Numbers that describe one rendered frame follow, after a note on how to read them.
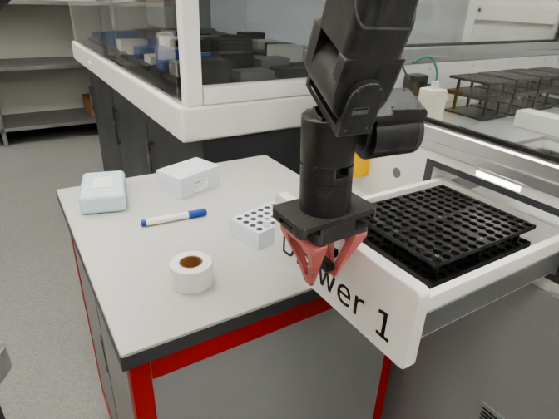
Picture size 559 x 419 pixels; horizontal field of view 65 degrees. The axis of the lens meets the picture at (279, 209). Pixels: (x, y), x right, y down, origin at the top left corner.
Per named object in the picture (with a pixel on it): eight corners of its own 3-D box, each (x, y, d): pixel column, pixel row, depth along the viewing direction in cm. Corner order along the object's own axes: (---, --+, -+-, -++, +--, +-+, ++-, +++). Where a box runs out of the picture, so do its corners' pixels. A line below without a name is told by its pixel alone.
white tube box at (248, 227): (258, 251, 83) (259, 234, 82) (230, 234, 88) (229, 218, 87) (301, 229, 91) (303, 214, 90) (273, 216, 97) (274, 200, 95)
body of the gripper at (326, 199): (377, 221, 50) (384, 160, 46) (302, 246, 45) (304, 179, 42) (341, 199, 55) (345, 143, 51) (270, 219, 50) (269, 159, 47)
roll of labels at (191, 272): (201, 265, 78) (200, 246, 76) (220, 285, 73) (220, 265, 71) (164, 278, 75) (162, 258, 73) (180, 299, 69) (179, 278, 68)
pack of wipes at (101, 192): (127, 211, 96) (125, 193, 94) (80, 216, 93) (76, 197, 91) (126, 185, 109) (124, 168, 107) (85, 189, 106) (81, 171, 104)
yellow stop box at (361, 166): (351, 179, 96) (354, 148, 93) (330, 169, 102) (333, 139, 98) (368, 175, 99) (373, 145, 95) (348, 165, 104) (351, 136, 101)
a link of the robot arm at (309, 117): (293, 101, 45) (316, 115, 41) (352, 95, 48) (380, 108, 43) (292, 163, 49) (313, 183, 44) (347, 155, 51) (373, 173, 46)
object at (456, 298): (406, 347, 51) (415, 306, 49) (288, 247, 71) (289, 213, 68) (583, 258, 71) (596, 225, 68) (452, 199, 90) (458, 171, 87)
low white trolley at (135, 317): (165, 628, 92) (120, 356, 58) (101, 409, 139) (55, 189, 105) (373, 486, 120) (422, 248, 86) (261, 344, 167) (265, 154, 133)
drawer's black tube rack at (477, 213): (427, 305, 58) (436, 263, 55) (343, 244, 72) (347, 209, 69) (524, 261, 69) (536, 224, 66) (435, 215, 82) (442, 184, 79)
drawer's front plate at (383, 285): (403, 372, 50) (420, 293, 45) (273, 253, 72) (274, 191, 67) (414, 367, 51) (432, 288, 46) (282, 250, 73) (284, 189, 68)
